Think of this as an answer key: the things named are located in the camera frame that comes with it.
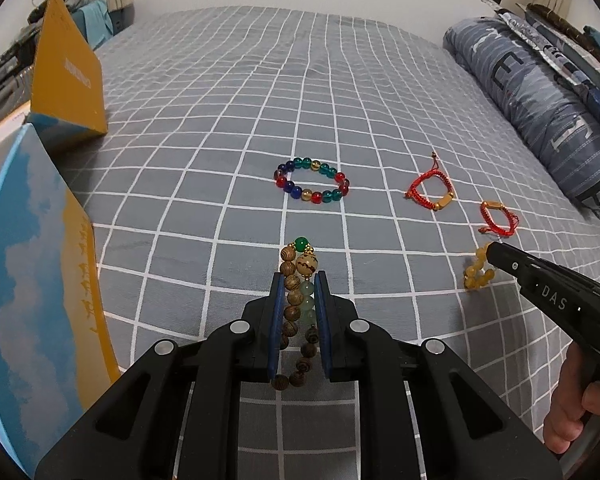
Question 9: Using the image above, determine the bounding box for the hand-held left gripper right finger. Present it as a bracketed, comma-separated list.
[314, 270, 567, 480]

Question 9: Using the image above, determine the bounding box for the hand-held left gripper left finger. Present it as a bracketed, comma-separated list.
[34, 271, 287, 480]

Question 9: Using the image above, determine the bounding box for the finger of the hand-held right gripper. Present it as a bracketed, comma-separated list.
[485, 242, 535, 285]

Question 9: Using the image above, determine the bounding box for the wooden and green bead bracelet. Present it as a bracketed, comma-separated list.
[271, 236, 322, 389]

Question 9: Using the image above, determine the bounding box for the yellow bead bracelet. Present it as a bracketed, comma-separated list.
[463, 242, 498, 290]

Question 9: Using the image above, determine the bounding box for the red cord bracelet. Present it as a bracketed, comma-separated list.
[478, 201, 521, 236]
[406, 152, 456, 212]

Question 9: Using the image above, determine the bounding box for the multicoloured glass bead bracelet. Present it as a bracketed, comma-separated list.
[273, 158, 351, 205]

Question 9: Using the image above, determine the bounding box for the blue and yellow cardboard box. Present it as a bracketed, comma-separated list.
[0, 0, 122, 461]

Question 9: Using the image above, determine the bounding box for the person's right hand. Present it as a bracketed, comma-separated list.
[542, 342, 600, 457]

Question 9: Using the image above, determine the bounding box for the folded grey printed quilt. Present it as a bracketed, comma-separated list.
[442, 16, 600, 220]

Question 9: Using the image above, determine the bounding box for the dark patterned cloth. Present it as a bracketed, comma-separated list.
[495, 2, 600, 142]

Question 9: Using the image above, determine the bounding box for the bed with grey checked sheet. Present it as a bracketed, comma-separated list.
[55, 5, 600, 480]

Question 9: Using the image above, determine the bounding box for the teal cloth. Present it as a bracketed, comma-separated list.
[72, 0, 115, 51]

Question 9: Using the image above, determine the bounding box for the grey suitcase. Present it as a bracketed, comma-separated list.
[0, 67, 35, 133]

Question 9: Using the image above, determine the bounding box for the pile of dark items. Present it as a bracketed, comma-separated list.
[0, 25, 43, 78]

